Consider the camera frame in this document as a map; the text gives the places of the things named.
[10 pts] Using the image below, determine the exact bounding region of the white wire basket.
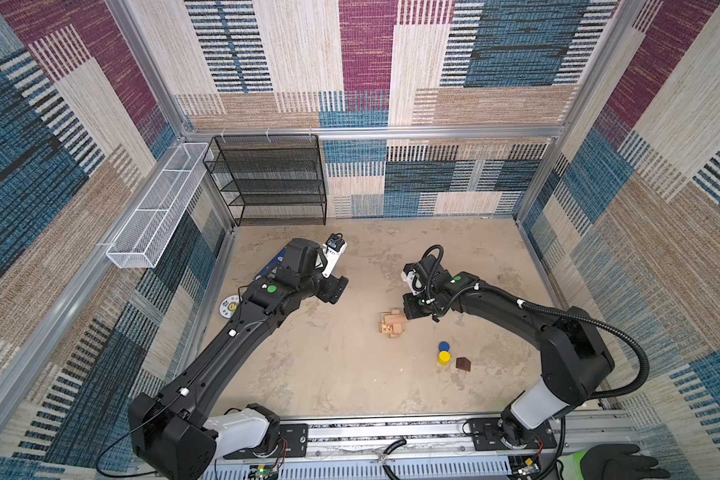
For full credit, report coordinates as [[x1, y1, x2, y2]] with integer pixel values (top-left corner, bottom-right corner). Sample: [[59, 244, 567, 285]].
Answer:
[[106, 143, 209, 269]]

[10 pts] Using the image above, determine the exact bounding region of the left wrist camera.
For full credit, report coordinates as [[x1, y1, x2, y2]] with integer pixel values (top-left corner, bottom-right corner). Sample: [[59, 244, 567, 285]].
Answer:
[[323, 233, 346, 278]]

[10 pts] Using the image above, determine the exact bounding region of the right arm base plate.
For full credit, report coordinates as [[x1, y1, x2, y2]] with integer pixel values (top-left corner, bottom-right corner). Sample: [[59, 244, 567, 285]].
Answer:
[[463, 416, 558, 451]]

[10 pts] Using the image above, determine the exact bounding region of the black wire shelf rack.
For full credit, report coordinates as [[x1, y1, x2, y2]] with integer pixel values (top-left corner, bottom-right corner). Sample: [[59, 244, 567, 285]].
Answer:
[[205, 135, 327, 227]]

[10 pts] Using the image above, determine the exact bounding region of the dark brown house block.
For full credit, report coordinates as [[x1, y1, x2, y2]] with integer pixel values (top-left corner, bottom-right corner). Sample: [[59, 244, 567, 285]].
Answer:
[[456, 357, 472, 372]]

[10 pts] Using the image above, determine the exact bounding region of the blue comic book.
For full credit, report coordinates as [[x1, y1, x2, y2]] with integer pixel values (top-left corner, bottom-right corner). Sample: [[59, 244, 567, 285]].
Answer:
[[254, 249, 285, 280]]

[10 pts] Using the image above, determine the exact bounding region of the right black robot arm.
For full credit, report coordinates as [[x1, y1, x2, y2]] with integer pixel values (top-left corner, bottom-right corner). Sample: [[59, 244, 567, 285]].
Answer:
[[401, 255, 650, 449]]

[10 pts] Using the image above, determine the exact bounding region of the black green gloved hand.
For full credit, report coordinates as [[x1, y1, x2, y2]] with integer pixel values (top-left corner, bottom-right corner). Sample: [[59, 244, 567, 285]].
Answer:
[[558, 444, 671, 480]]

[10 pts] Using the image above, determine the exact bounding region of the yellow cylinder block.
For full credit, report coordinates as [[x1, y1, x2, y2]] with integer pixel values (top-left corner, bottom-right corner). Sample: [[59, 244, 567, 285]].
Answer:
[[437, 351, 451, 366]]

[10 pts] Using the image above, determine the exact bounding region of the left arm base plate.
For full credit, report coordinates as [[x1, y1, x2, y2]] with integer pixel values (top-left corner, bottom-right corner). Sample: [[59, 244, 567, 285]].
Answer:
[[271, 423, 309, 460]]

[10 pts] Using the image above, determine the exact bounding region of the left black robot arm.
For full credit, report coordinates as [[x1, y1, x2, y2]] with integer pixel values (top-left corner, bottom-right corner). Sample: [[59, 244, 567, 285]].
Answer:
[[128, 233, 348, 479]]

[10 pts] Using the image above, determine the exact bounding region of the aluminium front rail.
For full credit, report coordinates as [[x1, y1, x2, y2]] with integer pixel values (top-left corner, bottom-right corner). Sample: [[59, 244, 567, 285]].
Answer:
[[198, 410, 640, 479]]

